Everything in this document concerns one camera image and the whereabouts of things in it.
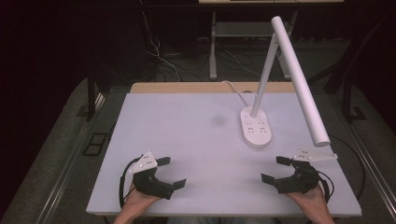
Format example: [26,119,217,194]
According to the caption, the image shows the long black cable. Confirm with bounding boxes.
[329,134,366,201]

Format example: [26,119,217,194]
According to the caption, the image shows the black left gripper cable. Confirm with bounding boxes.
[119,156,142,209]

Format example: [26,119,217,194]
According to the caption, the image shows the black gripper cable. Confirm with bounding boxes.
[119,156,142,209]
[317,170,336,203]

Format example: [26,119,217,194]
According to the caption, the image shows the white lamp cable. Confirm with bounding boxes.
[220,79,250,108]

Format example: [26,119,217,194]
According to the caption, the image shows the grey metal stand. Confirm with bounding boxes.
[209,10,300,80]

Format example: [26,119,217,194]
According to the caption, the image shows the person's left hand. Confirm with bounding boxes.
[121,183,163,217]

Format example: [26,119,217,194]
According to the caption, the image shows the person's right hand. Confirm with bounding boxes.
[284,185,330,216]

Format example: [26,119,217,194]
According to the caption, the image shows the white desk lamp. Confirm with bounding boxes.
[239,16,332,149]

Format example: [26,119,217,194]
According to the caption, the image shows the thin white floor cable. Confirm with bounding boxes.
[138,0,184,82]

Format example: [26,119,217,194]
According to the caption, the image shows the aluminium floor rail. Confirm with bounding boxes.
[35,92,106,224]
[328,92,396,216]

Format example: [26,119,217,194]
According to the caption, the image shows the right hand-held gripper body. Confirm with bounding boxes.
[275,147,339,194]

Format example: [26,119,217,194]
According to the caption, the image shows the black stand leg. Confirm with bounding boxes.
[83,69,106,122]
[341,74,368,124]

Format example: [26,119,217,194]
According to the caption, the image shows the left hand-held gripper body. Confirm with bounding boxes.
[127,149,176,201]

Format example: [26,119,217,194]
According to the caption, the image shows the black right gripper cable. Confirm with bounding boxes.
[317,170,336,203]

